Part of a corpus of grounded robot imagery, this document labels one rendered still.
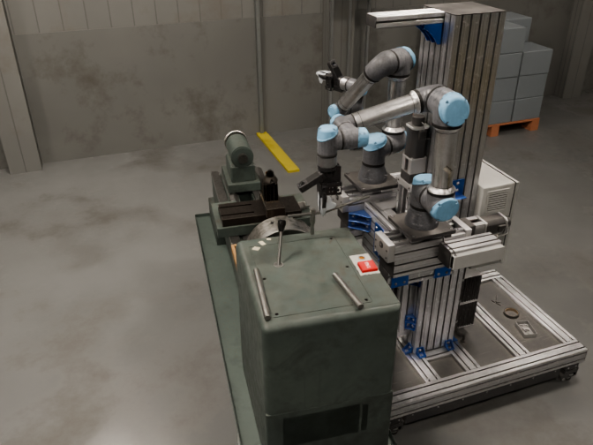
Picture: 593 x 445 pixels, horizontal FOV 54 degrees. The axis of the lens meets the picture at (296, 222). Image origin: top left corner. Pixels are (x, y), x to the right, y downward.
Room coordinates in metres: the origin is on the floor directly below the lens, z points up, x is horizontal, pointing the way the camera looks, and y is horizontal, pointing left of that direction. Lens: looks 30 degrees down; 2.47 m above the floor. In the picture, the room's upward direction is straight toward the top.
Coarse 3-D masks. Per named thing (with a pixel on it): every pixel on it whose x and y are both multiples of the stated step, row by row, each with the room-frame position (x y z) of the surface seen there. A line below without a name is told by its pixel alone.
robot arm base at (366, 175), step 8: (360, 168) 2.76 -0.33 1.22; (368, 168) 2.71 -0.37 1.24; (376, 168) 2.70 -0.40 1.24; (384, 168) 2.73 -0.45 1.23; (360, 176) 2.73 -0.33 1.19; (368, 176) 2.70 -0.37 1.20; (376, 176) 2.69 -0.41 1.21; (384, 176) 2.71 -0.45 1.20; (368, 184) 2.69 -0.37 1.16; (376, 184) 2.68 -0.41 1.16
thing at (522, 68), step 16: (512, 16) 6.94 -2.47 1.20; (512, 32) 6.29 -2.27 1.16; (528, 32) 6.86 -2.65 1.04; (512, 48) 6.30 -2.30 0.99; (528, 48) 6.54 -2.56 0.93; (544, 48) 6.53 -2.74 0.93; (512, 64) 6.31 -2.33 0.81; (528, 64) 6.39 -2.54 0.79; (544, 64) 6.46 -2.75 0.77; (496, 80) 6.26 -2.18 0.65; (512, 80) 6.33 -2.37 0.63; (528, 80) 6.40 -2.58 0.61; (544, 80) 6.49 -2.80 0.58; (496, 96) 6.27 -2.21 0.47; (512, 96) 6.35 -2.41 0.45; (528, 96) 6.42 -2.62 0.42; (496, 112) 6.28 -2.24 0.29; (512, 112) 6.38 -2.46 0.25; (528, 112) 6.43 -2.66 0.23; (496, 128) 6.28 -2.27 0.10; (528, 128) 6.49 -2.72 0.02
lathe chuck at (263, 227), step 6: (276, 216) 2.22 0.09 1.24; (282, 216) 2.22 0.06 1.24; (264, 222) 2.19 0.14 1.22; (276, 222) 2.16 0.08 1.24; (288, 222) 2.16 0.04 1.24; (294, 222) 2.18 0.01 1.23; (300, 222) 2.20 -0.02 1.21; (258, 228) 2.18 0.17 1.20; (264, 228) 2.15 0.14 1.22; (270, 228) 2.13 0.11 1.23; (306, 228) 2.19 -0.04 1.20; (252, 234) 2.17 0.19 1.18; (258, 234) 2.14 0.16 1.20
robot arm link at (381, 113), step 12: (408, 96) 2.24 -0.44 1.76; (420, 96) 2.23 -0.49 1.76; (372, 108) 2.21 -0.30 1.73; (384, 108) 2.20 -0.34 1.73; (396, 108) 2.20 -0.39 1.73; (408, 108) 2.21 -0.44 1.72; (420, 108) 2.22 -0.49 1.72; (336, 120) 2.17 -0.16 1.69; (348, 120) 2.16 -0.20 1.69; (360, 120) 2.16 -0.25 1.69; (372, 120) 2.17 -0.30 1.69; (384, 120) 2.19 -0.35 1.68
